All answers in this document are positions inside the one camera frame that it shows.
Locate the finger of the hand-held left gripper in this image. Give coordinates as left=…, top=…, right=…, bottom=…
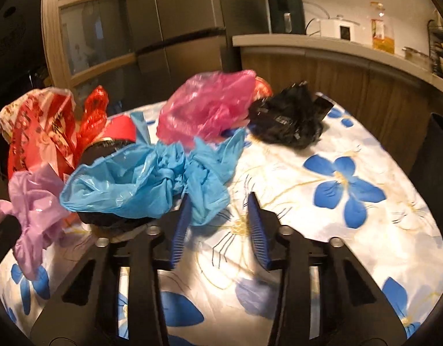
left=0, top=216, right=23, bottom=264

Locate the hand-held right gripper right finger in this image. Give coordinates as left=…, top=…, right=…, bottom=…
left=247, top=192, right=410, bottom=346

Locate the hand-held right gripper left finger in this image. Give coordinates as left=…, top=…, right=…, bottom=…
left=30, top=195, right=193, bottom=346

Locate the lilac plastic bag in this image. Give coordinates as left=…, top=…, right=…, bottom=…
left=0, top=166, right=76, bottom=280

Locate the blue plastic bag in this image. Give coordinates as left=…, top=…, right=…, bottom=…
left=59, top=112, right=247, bottom=226

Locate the black plastic bag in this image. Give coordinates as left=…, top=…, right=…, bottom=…
left=248, top=83, right=335, bottom=148

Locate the pink plastic bag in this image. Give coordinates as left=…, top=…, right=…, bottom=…
left=157, top=69, right=258, bottom=148

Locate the black trash bin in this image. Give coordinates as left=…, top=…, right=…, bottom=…
left=409, top=112, right=443, bottom=202

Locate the floral tablecloth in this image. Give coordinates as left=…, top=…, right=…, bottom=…
left=0, top=92, right=442, bottom=346

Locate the black round container red lid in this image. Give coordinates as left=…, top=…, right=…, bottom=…
left=77, top=117, right=153, bottom=240

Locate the red printed plastic bag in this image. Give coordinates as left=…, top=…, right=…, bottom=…
left=0, top=88, right=85, bottom=184

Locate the red printed paper cup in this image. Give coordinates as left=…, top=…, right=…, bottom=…
left=252, top=77, right=273, bottom=99

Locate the wooden lower cabinet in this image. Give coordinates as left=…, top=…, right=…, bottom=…
left=239, top=47, right=435, bottom=163

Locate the kitchen counter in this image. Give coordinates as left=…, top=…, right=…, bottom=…
left=232, top=34, right=443, bottom=96

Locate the steel refrigerator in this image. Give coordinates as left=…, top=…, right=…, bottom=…
left=122, top=0, right=269, bottom=91

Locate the white electric cooker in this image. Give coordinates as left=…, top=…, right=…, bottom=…
left=317, top=15, right=361, bottom=40

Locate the dark green air fryer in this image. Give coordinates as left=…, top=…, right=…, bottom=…
left=268, top=0, right=303, bottom=35

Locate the wooden glass door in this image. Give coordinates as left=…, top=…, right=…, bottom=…
left=41, top=0, right=139, bottom=98

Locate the cooking oil bottle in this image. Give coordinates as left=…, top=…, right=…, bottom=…
left=369, top=2, right=395, bottom=54

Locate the steel pot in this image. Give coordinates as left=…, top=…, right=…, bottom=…
left=403, top=46, right=433, bottom=62

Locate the black dish rack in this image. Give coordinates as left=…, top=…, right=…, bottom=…
left=427, top=20, right=443, bottom=78

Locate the black power cable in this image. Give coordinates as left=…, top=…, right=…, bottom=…
left=304, top=2, right=332, bottom=37

